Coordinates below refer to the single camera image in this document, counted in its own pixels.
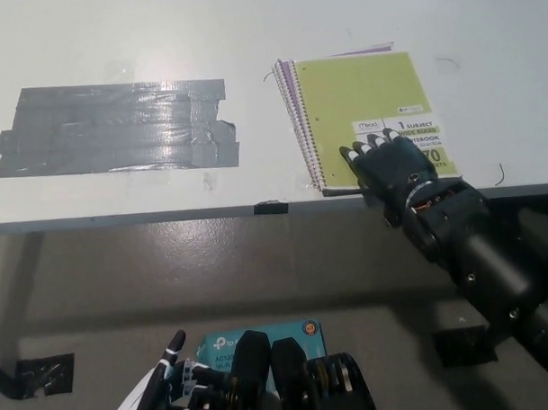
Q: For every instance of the white and black left hand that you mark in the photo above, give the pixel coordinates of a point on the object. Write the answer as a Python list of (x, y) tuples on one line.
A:
[(157, 383)]

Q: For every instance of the black right hand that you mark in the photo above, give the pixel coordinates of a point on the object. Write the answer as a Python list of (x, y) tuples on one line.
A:
[(392, 166)]

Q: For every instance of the green spiral notebook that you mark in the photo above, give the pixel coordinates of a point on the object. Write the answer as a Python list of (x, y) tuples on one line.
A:
[(350, 90)]

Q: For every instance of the black robot body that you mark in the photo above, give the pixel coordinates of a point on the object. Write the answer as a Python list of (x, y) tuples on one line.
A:
[(294, 385)]

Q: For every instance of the teal router box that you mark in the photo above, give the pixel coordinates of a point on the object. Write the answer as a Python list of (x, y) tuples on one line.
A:
[(219, 344)]

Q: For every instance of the small black tape piece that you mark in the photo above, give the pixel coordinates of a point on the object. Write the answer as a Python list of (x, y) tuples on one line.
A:
[(271, 209)]

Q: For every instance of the purple spiral notebook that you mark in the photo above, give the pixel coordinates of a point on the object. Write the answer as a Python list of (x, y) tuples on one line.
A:
[(285, 72)]

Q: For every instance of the grey duct tape patch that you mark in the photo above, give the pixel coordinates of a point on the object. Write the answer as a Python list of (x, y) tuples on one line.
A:
[(119, 127)]

